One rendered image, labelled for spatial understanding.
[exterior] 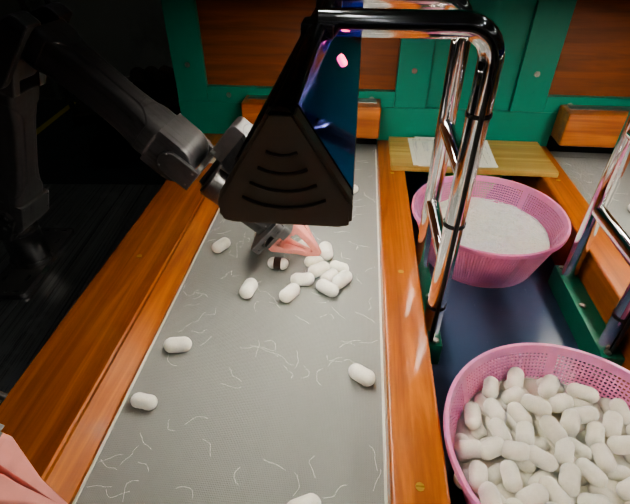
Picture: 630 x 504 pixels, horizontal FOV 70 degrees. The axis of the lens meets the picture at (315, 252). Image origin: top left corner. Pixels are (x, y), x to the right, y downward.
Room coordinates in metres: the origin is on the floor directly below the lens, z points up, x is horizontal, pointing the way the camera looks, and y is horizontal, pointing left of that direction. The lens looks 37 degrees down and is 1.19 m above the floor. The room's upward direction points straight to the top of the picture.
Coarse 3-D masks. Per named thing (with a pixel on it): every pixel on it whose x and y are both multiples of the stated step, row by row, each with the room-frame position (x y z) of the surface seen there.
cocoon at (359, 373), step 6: (354, 366) 0.35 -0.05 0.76; (360, 366) 0.35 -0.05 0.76; (348, 372) 0.35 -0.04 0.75; (354, 372) 0.34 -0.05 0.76; (360, 372) 0.34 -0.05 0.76; (366, 372) 0.34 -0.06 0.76; (372, 372) 0.34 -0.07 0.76; (354, 378) 0.34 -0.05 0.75; (360, 378) 0.33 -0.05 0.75; (366, 378) 0.33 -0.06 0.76; (372, 378) 0.33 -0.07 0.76; (366, 384) 0.33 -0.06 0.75; (372, 384) 0.33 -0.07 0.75
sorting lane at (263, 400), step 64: (256, 256) 0.58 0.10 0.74; (192, 320) 0.44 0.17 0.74; (256, 320) 0.44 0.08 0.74; (320, 320) 0.44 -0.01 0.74; (192, 384) 0.34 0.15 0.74; (256, 384) 0.34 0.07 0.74; (320, 384) 0.34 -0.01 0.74; (128, 448) 0.25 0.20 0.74; (192, 448) 0.25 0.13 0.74; (256, 448) 0.25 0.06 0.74; (320, 448) 0.25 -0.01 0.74; (384, 448) 0.25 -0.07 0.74
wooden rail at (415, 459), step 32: (384, 160) 0.89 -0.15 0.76; (384, 192) 0.75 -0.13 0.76; (384, 224) 0.64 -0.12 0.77; (384, 256) 0.55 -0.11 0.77; (416, 256) 0.55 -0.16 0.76; (384, 288) 0.48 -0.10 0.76; (416, 288) 0.48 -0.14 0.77; (384, 320) 0.42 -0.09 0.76; (416, 320) 0.42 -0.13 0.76; (384, 352) 0.37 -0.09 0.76; (416, 352) 0.36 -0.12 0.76; (384, 384) 0.33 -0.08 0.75; (416, 384) 0.32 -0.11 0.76; (416, 416) 0.28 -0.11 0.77; (416, 448) 0.24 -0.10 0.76; (416, 480) 0.21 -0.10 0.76
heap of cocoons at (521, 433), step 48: (528, 384) 0.35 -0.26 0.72; (576, 384) 0.33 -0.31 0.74; (480, 432) 0.28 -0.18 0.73; (528, 432) 0.27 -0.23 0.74; (576, 432) 0.27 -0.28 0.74; (624, 432) 0.28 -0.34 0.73; (480, 480) 0.22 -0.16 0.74; (528, 480) 0.23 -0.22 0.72; (576, 480) 0.22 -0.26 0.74; (624, 480) 0.22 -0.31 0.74
